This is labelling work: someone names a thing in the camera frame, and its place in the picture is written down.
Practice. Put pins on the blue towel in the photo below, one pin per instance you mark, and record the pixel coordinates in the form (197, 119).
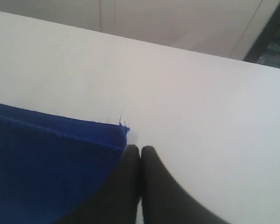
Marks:
(49, 164)

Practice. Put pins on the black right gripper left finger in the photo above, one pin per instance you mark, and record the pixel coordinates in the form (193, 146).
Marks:
(116, 200)

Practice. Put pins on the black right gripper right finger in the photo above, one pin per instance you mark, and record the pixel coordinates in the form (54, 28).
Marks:
(164, 201)

